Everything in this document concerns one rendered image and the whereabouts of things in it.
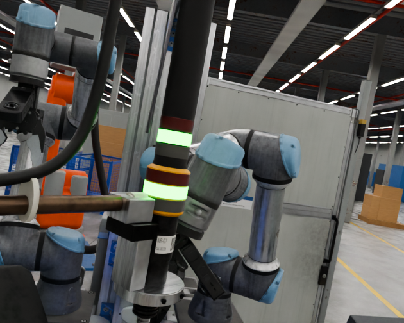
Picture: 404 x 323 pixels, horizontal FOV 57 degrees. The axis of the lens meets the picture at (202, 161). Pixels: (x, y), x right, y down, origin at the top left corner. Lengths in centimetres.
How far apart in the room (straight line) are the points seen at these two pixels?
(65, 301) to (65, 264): 11
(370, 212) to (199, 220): 1224
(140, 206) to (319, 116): 224
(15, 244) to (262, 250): 71
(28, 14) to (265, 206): 75
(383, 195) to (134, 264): 1255
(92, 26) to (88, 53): 346
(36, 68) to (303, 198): 197
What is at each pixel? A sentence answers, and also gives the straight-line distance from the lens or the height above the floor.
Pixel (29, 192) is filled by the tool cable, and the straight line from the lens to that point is 29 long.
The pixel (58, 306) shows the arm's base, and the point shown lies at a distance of 123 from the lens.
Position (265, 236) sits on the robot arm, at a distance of 112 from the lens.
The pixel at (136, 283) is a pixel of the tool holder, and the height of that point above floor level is 147.
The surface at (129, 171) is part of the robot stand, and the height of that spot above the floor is 146.
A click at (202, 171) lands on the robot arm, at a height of 156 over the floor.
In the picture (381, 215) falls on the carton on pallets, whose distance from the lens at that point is 1290.
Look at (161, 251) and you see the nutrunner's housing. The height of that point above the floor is 150.
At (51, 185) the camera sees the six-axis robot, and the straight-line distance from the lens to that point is 423.
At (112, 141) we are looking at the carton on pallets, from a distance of 853.
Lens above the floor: 161
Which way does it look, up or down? 3 degrees down
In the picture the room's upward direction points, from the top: 10 degrees clockwise
